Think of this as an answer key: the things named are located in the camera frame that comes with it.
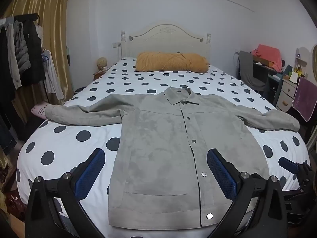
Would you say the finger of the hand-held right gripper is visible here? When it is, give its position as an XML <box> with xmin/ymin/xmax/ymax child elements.
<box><xmin>278</xmin><ymin>157</ymin><xmax>302</xmax><ymax>175</ymax></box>

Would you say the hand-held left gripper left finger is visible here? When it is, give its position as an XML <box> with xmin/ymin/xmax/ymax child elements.
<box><xmin>25</xmin><ymin>148</ymin><xmax>107</xmax><ymax>238</ymax></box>

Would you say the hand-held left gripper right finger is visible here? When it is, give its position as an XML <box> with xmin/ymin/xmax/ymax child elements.
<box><xmin>207</xmin><ymin>148</ymin><xmax>289</xmax><ymax>238</ymax></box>

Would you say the grey suede jacket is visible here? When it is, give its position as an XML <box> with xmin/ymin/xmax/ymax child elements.
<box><xmin>45</xmin><ymin>87</ymin><xmax>301</xmax><ymax>227</ymax></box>

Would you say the polka dot bed sheet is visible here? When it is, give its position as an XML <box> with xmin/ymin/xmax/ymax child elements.
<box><xmin>16</xmin><ymin>57</ymin><xmax>310</xmax><ymax>238</ymax></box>

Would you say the purple towel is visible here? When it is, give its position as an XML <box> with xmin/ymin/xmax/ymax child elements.
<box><xmin>292</xmin><ymin>76</ymin><xmax>317</xmax><ymax>122</ymax></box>

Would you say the white drawer cabinet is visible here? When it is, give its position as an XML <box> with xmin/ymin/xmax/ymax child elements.
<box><xmin>275</xmin><ymin>79</ymin><xmax>298</xmax><ymax>112</ymax></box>

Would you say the pink cat slipper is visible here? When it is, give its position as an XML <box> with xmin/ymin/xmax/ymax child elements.
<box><xmin>31</xmin><ymin>105</ymin><xmax>47</xmax><ymax>120</ymax></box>

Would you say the dark desk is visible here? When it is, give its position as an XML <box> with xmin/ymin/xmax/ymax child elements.
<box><xmin>253</xmin><ymin>61</ymin><xmax>285</xmax><ymax>106</ymax></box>

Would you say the grey covered chair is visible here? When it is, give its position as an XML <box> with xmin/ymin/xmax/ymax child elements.
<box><xmin>237</xmin><ymin>51</ymin><xmax>268</xmax><ymax>98</ymax></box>

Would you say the wooden nightstand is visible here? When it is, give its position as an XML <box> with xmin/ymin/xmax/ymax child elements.
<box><xmin>93</xmin><ymin>66</ymin><xmax>112</xmax><ymax>81</ymax></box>

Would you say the white striped hanging shirt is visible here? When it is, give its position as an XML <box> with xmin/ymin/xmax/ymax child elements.
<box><xmin>40</xmin><ymin>50</ymin><xmax>65</xmax><ymax>103</ymax></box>

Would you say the white vanity mirror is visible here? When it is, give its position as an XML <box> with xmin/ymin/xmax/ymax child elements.
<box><xmin>295</xmin><ymin>44</ymin><xmax>317</xmax><ymax>78</ymax></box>

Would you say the pink cloth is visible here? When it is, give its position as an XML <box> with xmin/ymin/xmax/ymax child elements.
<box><xmin>251</xmin><ymin>44</ymin><xmax>283</xmax><ymax>71</ymax></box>

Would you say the beige round lamp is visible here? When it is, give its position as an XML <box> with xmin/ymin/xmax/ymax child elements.
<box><xmin>97</xmin><ymin>57</ymin><xmax>108</xmax><ymax>71</ymax></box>

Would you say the orange pillow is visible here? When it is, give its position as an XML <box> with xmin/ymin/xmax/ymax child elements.
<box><xmin>135</xmin><ymin>52</ymin><xmax>210</xmax><ymax>74</ymax></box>

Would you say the dark hanging garment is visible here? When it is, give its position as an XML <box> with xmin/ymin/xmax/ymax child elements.
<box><xmin>0</xmin><ymin>20</ymin><xmax>17</xmax><ymax>155</ymax></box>

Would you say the black hanging coat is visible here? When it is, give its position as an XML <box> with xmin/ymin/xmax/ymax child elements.
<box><xmin>13</xmin><ymin>13</ymin><xmax>47</xmax><ymax>85</ymax></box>

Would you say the grey puffer vest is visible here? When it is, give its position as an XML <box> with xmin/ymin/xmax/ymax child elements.
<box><xmin>13</xmin><ymin>20</ymin><xmax>32</xmax><ymax>74</ymax></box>

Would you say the cream wooden headboard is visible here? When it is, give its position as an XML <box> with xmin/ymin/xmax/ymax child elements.
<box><xmin>120</xmin><ymin>21</ymin><xmax>212</xmax><ymax>65</ymax></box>

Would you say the golden curtain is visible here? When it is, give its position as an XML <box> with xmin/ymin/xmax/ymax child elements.
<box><xmin>4</xmin><ymin>0</ymin><xmax>75</xmax><ymax>106</ymax></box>

